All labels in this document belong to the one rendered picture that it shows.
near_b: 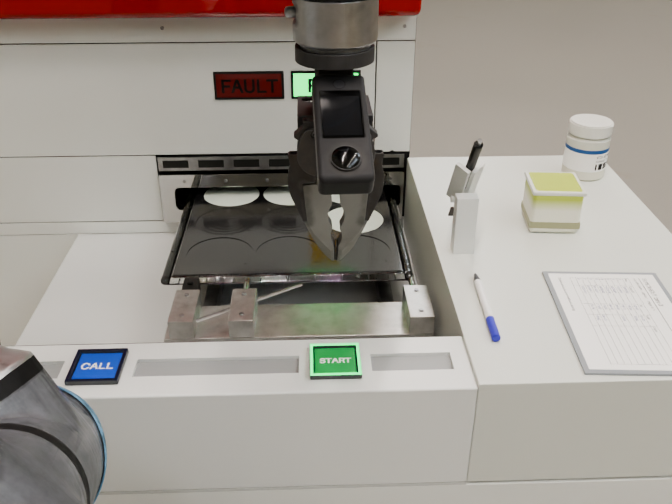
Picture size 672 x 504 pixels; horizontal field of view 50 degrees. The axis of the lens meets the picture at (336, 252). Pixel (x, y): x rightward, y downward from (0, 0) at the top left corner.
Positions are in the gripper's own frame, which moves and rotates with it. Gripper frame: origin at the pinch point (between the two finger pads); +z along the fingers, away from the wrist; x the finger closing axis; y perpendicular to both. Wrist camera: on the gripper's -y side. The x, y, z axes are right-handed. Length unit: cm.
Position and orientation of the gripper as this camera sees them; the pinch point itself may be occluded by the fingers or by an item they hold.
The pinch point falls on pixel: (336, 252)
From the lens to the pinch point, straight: 72.8
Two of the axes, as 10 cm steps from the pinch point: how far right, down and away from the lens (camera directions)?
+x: -10.0, 0.2, -0.3
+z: 0.0, 8.7, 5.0
